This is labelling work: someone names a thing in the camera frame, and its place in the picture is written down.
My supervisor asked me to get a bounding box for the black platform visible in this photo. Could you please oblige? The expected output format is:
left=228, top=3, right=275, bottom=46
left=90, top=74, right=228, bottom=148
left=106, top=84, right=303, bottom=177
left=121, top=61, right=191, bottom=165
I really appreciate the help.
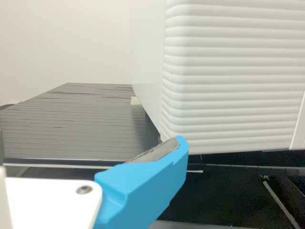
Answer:
left=0, top=95, right=204, bottom=174
left=49, top=82, right=135, bottom=99

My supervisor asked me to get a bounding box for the incubator door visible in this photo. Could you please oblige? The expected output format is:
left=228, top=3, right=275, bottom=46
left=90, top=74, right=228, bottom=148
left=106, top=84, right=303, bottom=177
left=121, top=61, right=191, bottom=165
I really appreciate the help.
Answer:
left=159, top=0, right=305, bottom=154

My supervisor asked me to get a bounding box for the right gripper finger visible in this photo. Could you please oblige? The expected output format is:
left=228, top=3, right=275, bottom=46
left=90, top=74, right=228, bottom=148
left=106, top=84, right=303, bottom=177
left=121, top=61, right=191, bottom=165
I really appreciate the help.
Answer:
left=94, top=135, right=189, bottom=229

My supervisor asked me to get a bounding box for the white incubator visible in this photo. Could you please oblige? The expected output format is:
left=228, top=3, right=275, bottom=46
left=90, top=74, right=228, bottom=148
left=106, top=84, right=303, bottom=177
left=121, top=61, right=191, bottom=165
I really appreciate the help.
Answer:
left=129, top=0, right=169, bottom=142

